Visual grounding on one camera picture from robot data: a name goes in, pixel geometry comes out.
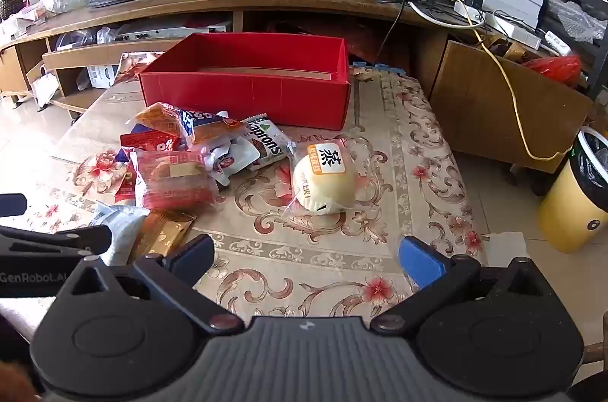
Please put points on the red gummy candy packet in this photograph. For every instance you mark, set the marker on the red gummy candy packet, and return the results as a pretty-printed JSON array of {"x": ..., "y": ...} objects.
[{"x": 152, "y": 141}]

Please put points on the gold foil packet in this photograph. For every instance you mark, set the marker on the gold foil packet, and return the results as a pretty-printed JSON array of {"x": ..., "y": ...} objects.
[{"x": 164, "y": 233}]

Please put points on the blue plastic item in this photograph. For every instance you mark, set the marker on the blue plastic item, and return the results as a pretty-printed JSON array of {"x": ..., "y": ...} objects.
[{"x": 380, "y": 67}]

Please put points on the steamed bun packet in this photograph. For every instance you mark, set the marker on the steamed bun packet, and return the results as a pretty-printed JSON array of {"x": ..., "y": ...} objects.
[{"x": 323, "y": 183}]

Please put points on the floral printed bag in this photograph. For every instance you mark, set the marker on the floral printed bag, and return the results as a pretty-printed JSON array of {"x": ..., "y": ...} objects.
[{"x": 135, "y": 67}]

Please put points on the red plastic bag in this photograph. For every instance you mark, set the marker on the red plastic bag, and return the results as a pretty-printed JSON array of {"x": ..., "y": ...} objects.
[{"x": 555, "y": 68}]

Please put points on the floral tablecloth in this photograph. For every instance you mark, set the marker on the floral tablecloth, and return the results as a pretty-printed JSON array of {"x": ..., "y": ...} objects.
[{"x": 294, "y": 250}]

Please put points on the white braised egg packet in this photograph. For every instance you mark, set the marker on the white braised egg packet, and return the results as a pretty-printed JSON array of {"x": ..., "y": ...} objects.
[{"x": 232, "y": 157}]

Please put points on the dark woven basket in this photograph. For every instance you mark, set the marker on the dark woven basket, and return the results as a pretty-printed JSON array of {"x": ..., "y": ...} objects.
[{"x": 12, "y": 5}]

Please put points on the green white wafer packet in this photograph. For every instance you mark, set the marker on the green white wafer packet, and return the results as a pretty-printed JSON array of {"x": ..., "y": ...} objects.
[{"x": 266, "y": 143}]

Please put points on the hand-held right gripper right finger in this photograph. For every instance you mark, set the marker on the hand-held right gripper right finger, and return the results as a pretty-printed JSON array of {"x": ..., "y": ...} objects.
[{"x": 420, "y": 262}]

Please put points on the white box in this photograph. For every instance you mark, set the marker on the white box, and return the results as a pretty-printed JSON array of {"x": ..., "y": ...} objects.
[{"x": 102, "y": 76}]

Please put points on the silver media player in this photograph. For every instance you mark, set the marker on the silver media player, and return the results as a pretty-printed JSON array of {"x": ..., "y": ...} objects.
[{"x": 166, "y": 32}]

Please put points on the red cardboard box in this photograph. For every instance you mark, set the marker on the red cardboard box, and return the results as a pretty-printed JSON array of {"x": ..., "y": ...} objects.
[{"x": 247, "y": 98}]

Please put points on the white power strip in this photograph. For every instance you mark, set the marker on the white power strip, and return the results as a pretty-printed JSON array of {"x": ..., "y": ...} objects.
[{"x": 515, "y": 32}]

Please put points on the red cake packet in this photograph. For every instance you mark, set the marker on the red cake packet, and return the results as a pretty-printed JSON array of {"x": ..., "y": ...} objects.
[{"x": 171, "y": 186}]

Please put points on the white paper sheet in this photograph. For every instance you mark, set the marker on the white paper sheet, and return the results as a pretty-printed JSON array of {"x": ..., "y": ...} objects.
[{"x": 508, "y": 247}]

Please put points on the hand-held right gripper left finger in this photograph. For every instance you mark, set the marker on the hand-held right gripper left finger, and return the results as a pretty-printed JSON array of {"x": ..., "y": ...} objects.
[{"x": 194, "y": 257}]

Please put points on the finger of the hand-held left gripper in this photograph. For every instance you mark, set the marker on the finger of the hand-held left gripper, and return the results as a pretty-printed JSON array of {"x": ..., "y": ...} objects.
[
  {"x": 12, "y": 205},
  {"x": 71, "y": 240}
]

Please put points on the yellow trash bin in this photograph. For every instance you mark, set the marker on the yellow trash bin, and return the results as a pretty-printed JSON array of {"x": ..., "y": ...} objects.
[{"x": 565, "y": 212}]

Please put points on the orange bread packet blue label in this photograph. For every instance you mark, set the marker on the orange bread packet blue label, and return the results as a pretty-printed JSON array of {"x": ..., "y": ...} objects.
[{"x": 161, "y": 119}]

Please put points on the purple snack packet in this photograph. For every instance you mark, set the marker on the purple snack packet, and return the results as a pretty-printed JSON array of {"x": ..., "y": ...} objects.
[{"x": 124, "y": 155}]

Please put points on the wooden television stand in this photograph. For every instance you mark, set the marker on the wooden television stand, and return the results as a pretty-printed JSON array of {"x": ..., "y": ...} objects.
[{"x": 190, "y": 0}]

